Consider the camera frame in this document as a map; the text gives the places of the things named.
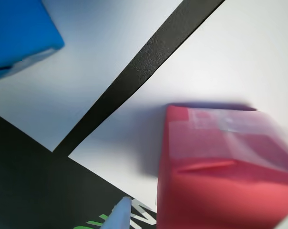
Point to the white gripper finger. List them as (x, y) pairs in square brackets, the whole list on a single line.
[(119, 214)]

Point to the red paper box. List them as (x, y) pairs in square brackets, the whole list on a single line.
[(218, 190)]

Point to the blue paper box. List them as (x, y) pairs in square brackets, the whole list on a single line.
[(20, 35)]

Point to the black mat with lettering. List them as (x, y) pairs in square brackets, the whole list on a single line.
[(27, 179)]

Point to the white paper marked 2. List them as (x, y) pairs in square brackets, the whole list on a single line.
[(98, 59)]

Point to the white paper marked 1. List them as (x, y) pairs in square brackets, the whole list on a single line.
[(229, 59)]

